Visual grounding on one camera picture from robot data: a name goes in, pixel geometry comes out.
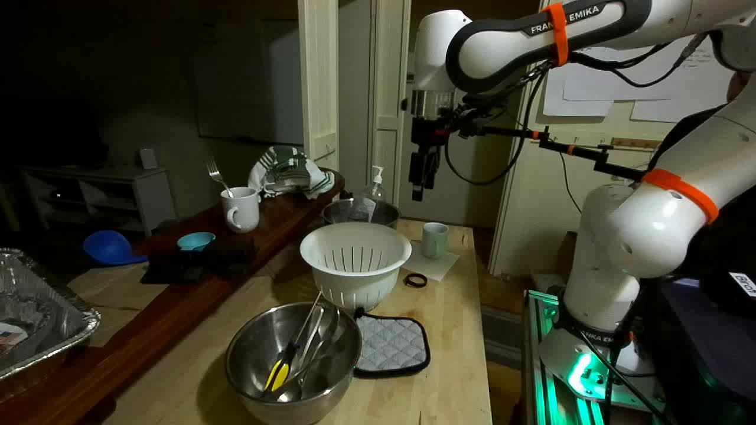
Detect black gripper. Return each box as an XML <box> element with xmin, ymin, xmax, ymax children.
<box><xmin>410</xmin><ymin>116</ymin><xmax>451</xmax><ymax>203</ymax></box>

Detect green lit robot base stand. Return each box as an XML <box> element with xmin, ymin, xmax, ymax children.
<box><xmin>522</xmin><ymin>288</ymin><xmax>672</xmax><ymax>425</ymax></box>

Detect pale ceramic cup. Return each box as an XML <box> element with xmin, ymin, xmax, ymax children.
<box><xmin>420</xmin><ymin>220</ymin><xmax>451</xmax><ymax>261</ymax></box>

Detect small teal bowl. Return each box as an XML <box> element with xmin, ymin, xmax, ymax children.
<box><xmin>175</xmin><ymin>230</ymin><xmax>221</xmax><ymax>256</ymax></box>

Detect stainless steel mixing bowl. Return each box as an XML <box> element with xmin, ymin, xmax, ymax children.
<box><xmin>223</xmin><ymin>300</ymin><xmax>365</xmax><ymax>425</ymax></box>

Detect blue plastic bowl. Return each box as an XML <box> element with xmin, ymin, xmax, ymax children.
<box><xmin>80</xmin><ymin>230</ymin><xmax>149</xmax><ymax>270</ymax></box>

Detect stainless steel pot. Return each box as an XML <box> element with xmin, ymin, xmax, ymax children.
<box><xmin>320</xmin><ymin>196</ymin><xmax>403</xmax><ymax>230</ymax></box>

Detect white paper napkin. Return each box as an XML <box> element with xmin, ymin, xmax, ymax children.
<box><xmin>405</xmin><ymin>247</ymin><xmax>463</xmax><ymax>285</ymax></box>

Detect white plastic colander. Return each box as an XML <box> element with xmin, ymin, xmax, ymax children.
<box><xmin>297</xmin><ymin>220</ymin><xmax>413</xmax><ymax>314</ymax></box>

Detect green striped white towel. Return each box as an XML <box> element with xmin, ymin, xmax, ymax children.
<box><xmin>245</xmin><ymin>145</ymin><xmax>338</xmax><ymax>201</ymax></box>

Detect black mounting rod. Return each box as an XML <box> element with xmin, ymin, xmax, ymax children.
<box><xmin>459</xmin><ymin>120</ymin><xmax>649</xmax><ymax>183</ymax></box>

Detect white door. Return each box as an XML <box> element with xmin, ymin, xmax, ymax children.
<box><xmin>295</xmin><ymin>0</ymin><xmax>343</xmax><ymax>172</ymax></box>

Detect grey quilted pot holder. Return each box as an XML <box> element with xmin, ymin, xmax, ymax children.
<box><xmin>349</xmin><ymin>310</ymin><xmax>432</xmax><ymax>381</ymax></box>

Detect white ceramic mug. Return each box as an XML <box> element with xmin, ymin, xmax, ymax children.
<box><xmin>217</xmin><ymin>184</ymin><xmax>262</xmax><ymax>237</ymax></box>

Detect metal kitchen tongs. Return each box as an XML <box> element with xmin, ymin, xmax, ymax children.
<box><xmin>290</xmin><ymin>307</ymin><xmax>354</xmax><ymax>392</ymax></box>

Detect white paper sheet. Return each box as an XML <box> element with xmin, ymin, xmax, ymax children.
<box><xmin>629</xmin><ymin>39</ymin><xmax>738</xmax><ymax>126</ymax></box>
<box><xmin>542</xmin><ymin>60</ymin><xmax>636</xmax><ymax>120</ymax></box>

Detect metal spoon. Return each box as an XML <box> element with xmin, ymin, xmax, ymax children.
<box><xmin>205</xmin><ymin>162</ymin><xmax>234</xmax><ymax>194</ymax></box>

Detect black mat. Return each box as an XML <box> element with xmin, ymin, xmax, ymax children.
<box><xmin>140</xmin><ymin>248</ymin><xmax>256</xmax><ymax>286</ymax></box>

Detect white shelf unit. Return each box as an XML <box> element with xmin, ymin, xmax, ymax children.
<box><xmin>21</xmin><ymin>163</ymin><xmax>177</xmax><ymax>237</ymax></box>

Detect dark wooden counter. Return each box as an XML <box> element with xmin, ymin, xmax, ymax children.
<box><xmin>0</xmin><ymin>177</ymin><xmax>346</xmax><ymax>425</ymax></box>

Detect black equipment box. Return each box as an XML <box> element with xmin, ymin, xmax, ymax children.
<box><xmin>649</xmin><ymin>270</ymin><xmax>756</xmax><ymax>425</ymax></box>

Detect aluminium foil tray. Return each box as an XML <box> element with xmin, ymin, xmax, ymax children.
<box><xmin>0</xmin><ymin>247</ymin><xmax>105</xmax><ymax>385</ymax></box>

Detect white door frame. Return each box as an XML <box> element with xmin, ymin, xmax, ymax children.
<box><xmin>366</xmin><ymin>0</ymin><xmax>413</xmax><ymax>208</ymax></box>

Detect black cable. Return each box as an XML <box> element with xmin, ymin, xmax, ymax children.
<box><xmin>566</xmin><ymin>31</ymin><xmax>711</xmax><ymax>90</ymax></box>
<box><xmin>443</xmin><ymin>66</ymin><xmax>553</xmax><ymax>189</ymax></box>

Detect orange strap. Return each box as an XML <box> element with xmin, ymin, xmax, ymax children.
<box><xmin>545</xmin><ymin>4</ymin><xmax>573</xmax><ymax>66</ymax></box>
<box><xmin>642</xmin><ymin>169</ymin><xmax>721</xmax><ymax>224</ymax></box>

